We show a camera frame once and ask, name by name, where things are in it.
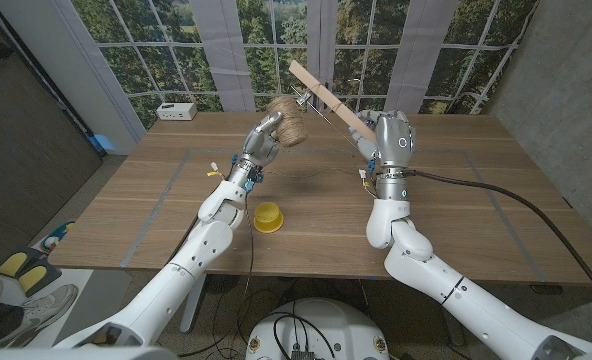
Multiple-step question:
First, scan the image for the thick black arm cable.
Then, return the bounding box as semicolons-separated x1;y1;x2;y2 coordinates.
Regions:
403;168;592;311

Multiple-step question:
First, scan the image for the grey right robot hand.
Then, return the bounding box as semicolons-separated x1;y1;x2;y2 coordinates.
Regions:
348;109;418;172

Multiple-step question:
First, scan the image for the jute twine spool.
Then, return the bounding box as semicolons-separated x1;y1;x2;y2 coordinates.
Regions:
265;94;310;149

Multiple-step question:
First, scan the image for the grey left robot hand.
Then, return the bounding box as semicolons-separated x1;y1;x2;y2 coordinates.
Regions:
228;110;286;184

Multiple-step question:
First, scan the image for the white power strip box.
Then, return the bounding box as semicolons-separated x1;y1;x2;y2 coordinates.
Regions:
156;102;199;122

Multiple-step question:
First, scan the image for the blue floor object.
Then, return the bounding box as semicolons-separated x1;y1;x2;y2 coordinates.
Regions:
91;133;115;151

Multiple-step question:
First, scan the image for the thin black cable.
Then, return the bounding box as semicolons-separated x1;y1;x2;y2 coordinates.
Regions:
175;194;256;359

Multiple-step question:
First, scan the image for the printed window backdrop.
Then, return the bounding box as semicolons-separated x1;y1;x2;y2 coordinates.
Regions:
70;0;540;131

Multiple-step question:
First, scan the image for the grey sneaker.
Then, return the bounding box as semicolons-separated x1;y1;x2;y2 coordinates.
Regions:
0;283;80;349

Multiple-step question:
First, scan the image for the colourful floor item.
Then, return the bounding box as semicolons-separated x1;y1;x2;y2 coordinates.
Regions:
40;219;76;251

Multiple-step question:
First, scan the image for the yellow plastic lid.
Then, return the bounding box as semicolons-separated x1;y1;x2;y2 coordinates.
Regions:
253;201;285;235

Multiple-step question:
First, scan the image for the thin metal rod with clips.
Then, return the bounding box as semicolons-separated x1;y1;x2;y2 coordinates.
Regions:
290;84;362;151

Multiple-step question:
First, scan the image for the wooden stick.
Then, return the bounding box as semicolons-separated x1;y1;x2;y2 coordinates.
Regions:
288;59;378;144

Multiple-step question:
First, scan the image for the white table leg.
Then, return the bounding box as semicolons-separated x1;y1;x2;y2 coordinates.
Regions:
179;272;208;334

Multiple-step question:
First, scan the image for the jute twine strand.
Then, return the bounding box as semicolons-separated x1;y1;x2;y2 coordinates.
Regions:
263;167;357;182

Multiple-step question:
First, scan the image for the white robot chest rim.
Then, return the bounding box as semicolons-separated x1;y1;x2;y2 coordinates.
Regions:
0;347;177;360

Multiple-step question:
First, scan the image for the white robot torso base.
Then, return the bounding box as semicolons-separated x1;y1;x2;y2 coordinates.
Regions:
244;297;391;360

